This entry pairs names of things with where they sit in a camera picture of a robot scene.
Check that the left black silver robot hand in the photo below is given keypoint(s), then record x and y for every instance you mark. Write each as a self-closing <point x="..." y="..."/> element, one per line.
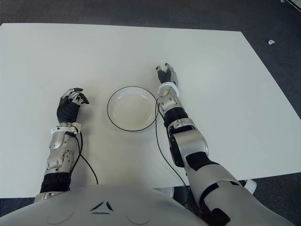
<point x="67" y="113"/>

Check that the white plate with black rim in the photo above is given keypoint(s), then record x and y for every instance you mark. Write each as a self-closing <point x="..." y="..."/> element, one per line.
<point x="131" y="109"/>

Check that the white panel on floor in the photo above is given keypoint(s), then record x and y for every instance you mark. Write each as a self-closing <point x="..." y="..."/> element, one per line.
<point x="295" y="2"/>

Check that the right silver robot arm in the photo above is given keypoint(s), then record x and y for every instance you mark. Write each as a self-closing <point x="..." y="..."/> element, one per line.
<point x="190" y="143"/>

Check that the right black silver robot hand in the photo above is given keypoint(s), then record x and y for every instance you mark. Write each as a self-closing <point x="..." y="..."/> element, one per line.
<point x="165" y="76"/>

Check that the small white floor object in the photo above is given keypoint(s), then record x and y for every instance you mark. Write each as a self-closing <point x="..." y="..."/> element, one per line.
<point x="271" y="42"/>

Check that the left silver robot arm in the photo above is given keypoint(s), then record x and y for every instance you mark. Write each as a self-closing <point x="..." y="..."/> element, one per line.
<point x="58" y="150"/>

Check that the white paper strip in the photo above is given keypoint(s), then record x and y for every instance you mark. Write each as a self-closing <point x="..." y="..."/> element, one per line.
<point x="251" y="186"/>

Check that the grey robot torso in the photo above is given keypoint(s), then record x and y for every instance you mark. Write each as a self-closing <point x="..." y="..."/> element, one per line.
<point x="105" y="207"/>

